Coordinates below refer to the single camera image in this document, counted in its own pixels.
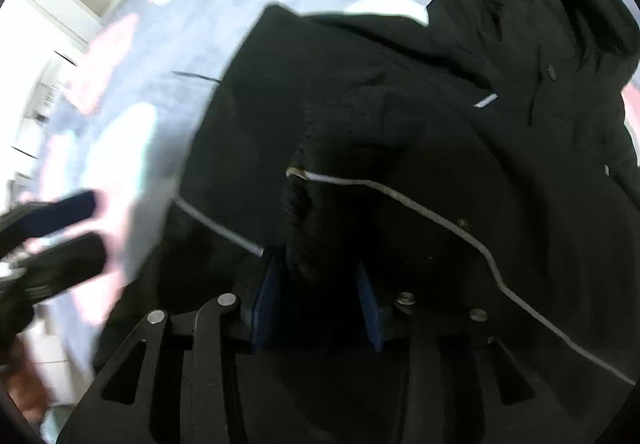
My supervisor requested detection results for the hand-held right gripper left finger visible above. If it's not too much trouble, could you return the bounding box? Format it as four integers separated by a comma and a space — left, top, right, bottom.
57, 246, 288, 444

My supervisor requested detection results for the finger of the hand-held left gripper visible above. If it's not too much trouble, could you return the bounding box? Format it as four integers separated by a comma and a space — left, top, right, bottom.
0, 190, 98, 242
10, 233, 108, 302

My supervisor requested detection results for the grey blanket with pink patches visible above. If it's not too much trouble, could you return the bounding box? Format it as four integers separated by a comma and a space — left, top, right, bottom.
10, 0, 640, 350

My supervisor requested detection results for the black jacket with reflective piping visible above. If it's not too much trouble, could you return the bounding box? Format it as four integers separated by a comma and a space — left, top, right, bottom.
92, 0, 640, 444

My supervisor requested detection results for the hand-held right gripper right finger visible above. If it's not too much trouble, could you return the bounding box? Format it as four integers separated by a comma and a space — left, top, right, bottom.
352, 261, 586, 444

